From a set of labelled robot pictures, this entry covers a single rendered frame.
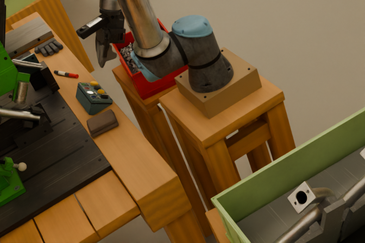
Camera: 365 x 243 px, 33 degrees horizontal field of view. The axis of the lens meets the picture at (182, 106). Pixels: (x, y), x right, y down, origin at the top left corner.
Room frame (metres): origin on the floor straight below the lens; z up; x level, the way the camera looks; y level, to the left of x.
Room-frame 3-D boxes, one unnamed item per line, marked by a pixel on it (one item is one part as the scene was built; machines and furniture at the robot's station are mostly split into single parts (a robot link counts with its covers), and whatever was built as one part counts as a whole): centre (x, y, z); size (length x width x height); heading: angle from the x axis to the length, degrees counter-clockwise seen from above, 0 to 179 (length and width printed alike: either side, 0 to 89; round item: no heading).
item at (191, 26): (1.66, -0.11, 1.09); 0.13 x 0.12 x 0.14; 98
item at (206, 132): (1.66, -0.13, 0.83); 0.32 x 0.32 x 0.04; 15
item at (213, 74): (1.66, -0.12, 0.97); 0.15 x 0.15 x 0.10
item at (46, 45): (2.36, 0.45, 0.91); 0.20 x 0.11 x 0.03; 19
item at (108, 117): (1.67, 0.27, 0.91); 0.10 x 0.08 x 0.03; 95
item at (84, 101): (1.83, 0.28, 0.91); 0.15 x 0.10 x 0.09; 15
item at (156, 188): (2.01, 0.35, 0.82); 1.50 x 0.14 x 0.15; 15
